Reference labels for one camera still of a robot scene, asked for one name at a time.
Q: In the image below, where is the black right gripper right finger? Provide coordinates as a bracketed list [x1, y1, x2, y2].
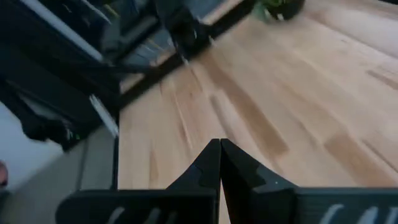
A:
[221, 139, 398, 224]

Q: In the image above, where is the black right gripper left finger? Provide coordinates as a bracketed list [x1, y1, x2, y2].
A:
[57, 139, 222, 224]

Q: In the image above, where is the potted succulent plant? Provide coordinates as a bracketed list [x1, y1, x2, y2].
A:
[251, 0, 306, 23]

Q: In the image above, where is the black aluminium rig frame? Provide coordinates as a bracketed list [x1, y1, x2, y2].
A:
[0, 0, 259, 190]

